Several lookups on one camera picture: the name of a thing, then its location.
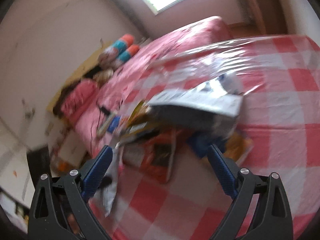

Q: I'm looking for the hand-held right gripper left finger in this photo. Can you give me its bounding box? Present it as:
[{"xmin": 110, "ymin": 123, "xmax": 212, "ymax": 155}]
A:
[{"xmin": 27, "ymin": 145, "xmax": 114, "ymax": 240}]

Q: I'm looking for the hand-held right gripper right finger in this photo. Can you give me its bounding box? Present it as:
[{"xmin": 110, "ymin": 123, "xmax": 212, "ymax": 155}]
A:
[{"xmin": 206, "ymin": 144, "xmax": 293, "ymax": 240}]

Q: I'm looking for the grey printed packet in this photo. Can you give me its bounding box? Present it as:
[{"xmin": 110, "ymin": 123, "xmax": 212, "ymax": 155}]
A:
[{"xmin": 100, "ymin": 142, "xmax": 124, "ymax": 218}]

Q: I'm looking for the yellow orange snack packet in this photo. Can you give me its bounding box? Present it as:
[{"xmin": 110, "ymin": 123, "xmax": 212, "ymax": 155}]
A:
[{"xmin": 224, "ymin": 130, "xmax": 254, "ymax": 166}]

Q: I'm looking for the blue tissue pack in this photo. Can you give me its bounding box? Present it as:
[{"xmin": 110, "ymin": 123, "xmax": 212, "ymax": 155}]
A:
[{"xmin": 107, "ymin": 116, "xmax": 123, "ymax": 136}]

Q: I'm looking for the red snack packet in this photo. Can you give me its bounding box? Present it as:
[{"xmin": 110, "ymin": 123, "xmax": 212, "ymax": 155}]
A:
[{"xmin": 139, "ymin": 130, "xmax": 180, "ymax": 184}]

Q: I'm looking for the brown gold wrapper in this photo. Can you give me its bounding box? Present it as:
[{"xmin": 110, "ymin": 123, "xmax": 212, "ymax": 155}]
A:
[{"xmin": 127, "ymin": 101, "xmax": 160, "ymax": 137}]

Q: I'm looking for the white blue milk carton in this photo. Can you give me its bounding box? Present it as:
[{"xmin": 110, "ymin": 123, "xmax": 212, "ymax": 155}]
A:
[{"xmin": 147, "ymin": 89, "xmax": 243, "ymax": 140}]

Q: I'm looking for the white blue packet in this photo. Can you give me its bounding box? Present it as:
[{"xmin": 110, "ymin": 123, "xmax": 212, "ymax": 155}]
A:
[{"xmin": 197, "ymin": 72, "xmax": 244, "ymax": 97}]

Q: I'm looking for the pink love you pillow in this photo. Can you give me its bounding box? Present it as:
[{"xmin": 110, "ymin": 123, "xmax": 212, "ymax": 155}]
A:
[{"xmin": 60, "ymin": 79, "xmax": 99, "ymax": 126}]

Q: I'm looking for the pink checked tablecloth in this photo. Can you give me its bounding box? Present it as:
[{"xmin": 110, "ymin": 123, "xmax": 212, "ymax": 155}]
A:
[{"xmin": 89, "ymin": 34, "xmax": 320, "ymax": 240}]

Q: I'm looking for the brown print pillow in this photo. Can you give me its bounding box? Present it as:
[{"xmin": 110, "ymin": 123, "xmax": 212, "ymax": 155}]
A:
[{"xmin": 93, "ymin": 69, "xmax": 115, "ymax": 86}]

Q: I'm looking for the yellow headboard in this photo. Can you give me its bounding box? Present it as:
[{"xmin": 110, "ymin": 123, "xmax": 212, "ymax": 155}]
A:
[{"xmin": 46, "ymin": 41, "xmax": 113, "ymax": 117}]

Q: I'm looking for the cartoon print rolled quilt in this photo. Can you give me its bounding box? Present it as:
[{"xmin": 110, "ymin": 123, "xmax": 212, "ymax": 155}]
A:
[
  {"xmin": 114, "ymin": 44, "xmax": 140, "ymax": 68},
  {"xmin": 100, "ymin": 34, "xmax": 135, "ymax": 60}
]

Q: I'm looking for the pink bed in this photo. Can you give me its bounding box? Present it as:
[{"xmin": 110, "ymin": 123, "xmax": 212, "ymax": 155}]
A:
[{"xmin": 60, "ymin": 16, "xmax": 232, "ymax": 160}]

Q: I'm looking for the brown wooden cabinet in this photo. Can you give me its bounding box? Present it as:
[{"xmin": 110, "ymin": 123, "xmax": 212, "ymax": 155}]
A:
[{"xmin": 246, "ymin": 0, "xmax": 278, "ymax": 35}]

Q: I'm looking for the grey patterned curtain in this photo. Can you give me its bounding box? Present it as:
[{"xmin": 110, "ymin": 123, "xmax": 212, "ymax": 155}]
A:
[{"xmin": 231, "ymin": 0, "xmax": 252, "ymax": 25}]

